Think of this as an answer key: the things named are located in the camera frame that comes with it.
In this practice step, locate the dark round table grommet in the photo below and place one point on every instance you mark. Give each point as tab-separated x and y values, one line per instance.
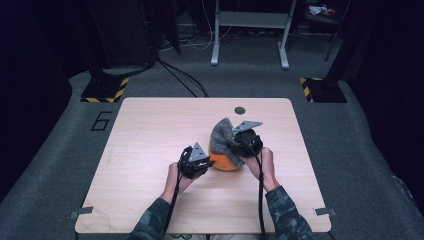
239	110

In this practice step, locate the black tape floor marking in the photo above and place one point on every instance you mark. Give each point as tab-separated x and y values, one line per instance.
106	113

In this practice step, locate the dark side table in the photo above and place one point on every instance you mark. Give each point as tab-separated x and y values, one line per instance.
333	23

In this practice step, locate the person's legs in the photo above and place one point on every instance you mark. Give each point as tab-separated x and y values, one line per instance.
226	237

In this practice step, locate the dark curtain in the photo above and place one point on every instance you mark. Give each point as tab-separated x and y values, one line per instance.
390	83
30	83

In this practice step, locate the black cabinet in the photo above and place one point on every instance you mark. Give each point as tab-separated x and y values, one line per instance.
126	30

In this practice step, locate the grey fluffy cloth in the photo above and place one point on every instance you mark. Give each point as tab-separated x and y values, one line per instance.
221	138

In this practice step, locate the person's right hand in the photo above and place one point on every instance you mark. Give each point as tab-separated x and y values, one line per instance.
268	166

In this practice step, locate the person's left hand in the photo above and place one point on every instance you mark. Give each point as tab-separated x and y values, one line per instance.
174	183

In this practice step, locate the black striped stand base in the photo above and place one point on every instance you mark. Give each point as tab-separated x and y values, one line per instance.
325	90
103	90

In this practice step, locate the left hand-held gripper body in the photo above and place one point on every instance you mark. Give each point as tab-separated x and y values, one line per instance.
191	168

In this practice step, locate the orange plush toy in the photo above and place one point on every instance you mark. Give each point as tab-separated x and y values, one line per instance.
223	162

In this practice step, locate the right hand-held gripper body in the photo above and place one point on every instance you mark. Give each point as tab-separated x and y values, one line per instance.
248	143

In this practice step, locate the small colourful object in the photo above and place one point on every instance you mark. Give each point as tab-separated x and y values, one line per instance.
319	10

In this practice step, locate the white metal stand frame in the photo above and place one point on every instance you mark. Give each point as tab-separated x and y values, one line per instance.
253	19

